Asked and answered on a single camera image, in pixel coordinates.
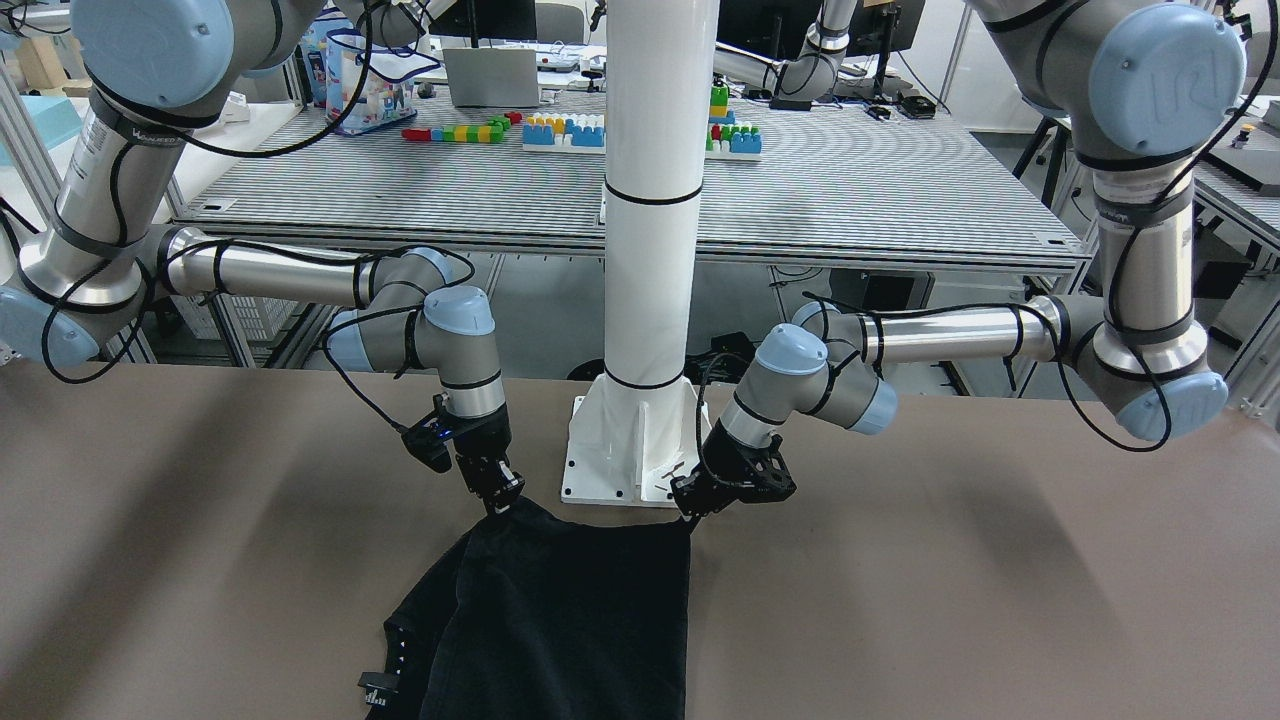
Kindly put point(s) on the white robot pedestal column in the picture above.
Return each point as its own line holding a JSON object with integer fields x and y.
{"x": 632, "y": 435}

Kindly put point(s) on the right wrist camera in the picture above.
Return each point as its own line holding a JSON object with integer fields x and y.
{"x": 427, "y": 441}

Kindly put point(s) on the colourful block row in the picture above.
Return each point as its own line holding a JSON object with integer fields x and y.
{"x": 493, "y": 130}

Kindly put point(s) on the striped background table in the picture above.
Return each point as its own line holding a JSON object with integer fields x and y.
{"x": 833, "y": 187}

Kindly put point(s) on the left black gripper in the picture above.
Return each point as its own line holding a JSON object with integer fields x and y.
{"x": 722, "y": 462}

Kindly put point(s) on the silver laptop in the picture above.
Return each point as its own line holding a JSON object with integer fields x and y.
{"x": 490, "y": 77}

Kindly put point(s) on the transparent toy bag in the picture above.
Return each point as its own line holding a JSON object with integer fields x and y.
{"x": 369, "y": 86}

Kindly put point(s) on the green blue block set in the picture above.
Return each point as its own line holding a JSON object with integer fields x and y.
{"x": 727, "y": 138}

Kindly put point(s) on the black t-shirt with logo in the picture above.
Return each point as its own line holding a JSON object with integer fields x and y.
{"x": 527, "y": 616}

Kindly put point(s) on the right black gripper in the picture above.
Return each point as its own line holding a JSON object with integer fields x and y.
{"x": 484, "y": 441}

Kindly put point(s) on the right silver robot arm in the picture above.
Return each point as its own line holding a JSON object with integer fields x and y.
{"x": 160, "y": 70}

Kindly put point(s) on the white plastic basket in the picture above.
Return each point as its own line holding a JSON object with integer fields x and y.
{"x": 261, "y": 319}

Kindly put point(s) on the blue white block set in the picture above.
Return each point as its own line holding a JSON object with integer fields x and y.
{"x": 561, "y": 132}

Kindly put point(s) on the computer box under table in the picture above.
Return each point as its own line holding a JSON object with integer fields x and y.
{"x": 896, "y": 291}

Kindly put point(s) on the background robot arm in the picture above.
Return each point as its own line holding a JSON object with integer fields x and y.
{"x": 791, "y": 49}

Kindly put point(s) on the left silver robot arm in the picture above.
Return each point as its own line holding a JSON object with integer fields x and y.
{"x": 1147, "y": 87}

